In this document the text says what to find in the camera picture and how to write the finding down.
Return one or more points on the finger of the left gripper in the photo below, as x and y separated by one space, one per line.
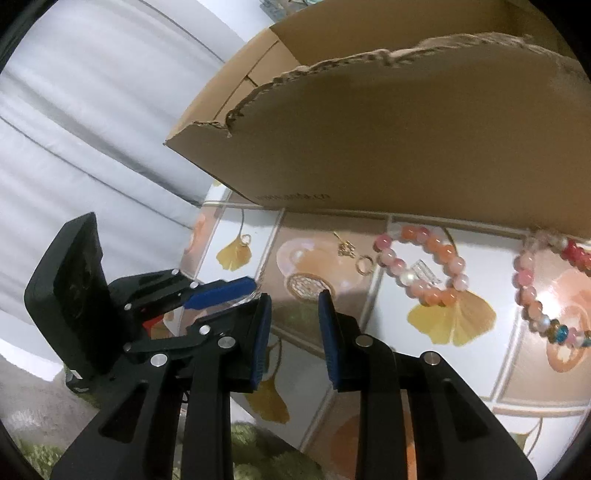
153 294
238 322

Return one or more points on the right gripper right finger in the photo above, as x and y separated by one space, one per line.
456 436

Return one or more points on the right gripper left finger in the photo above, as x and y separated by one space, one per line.
187 403

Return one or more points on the small gold earring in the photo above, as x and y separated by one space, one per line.
345 247

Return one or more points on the green fuzzy rug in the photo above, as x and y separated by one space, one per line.
254 456

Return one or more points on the ginkgo patterned bed sheet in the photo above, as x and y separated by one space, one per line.
511 316

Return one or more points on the white curtain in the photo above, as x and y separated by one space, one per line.
87 101

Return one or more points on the brown cardboard box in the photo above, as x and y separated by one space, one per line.
465 110

